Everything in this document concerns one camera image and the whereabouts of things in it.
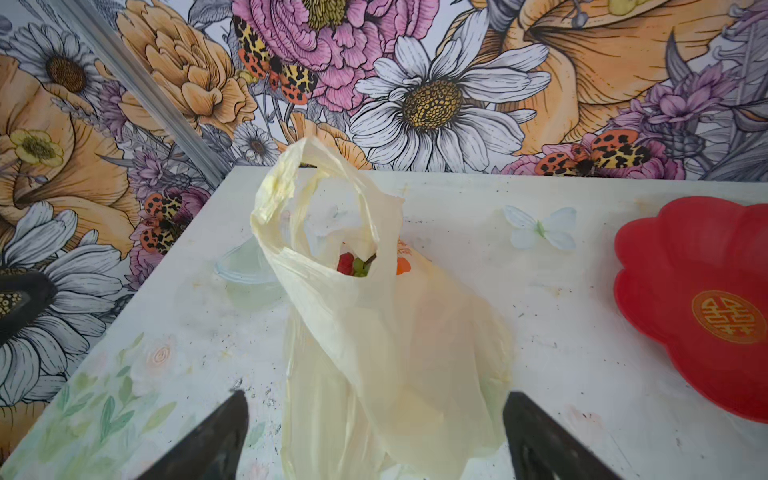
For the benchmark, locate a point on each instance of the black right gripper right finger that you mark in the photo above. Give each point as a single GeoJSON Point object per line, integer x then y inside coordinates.
{"type": "Point", "coordinates": [540, 448]}

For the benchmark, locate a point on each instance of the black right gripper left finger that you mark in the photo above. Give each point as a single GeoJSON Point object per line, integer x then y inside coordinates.
{"type": "Point", "coordinates": [212, 450]}

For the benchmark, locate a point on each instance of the translucent cream plastic bag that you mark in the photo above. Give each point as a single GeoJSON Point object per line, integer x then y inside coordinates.
{"type": "Point", "coordinates": [383, 370]}

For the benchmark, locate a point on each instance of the red flower-shaped plate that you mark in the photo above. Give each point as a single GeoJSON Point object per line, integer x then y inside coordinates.
{"type": "Point", "coordinates": [694, 279]}

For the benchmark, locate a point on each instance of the red fake fruit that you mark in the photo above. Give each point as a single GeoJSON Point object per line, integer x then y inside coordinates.
{"type": "Point", "coordinates": [346, 264]}

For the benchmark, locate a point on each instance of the orange fake fruit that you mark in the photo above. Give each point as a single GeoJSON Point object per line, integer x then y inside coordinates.
{"type": "Point", "coordinates": [403, 266]}

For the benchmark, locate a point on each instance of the green fake grapes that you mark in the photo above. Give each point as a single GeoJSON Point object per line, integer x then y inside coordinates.
{"type": "Point", "coordinates": [360, 268]}

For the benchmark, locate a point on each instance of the clear plastic bowl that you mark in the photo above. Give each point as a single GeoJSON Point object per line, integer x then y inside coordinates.
{"type": "Point", "coordinates": [250, 282]}

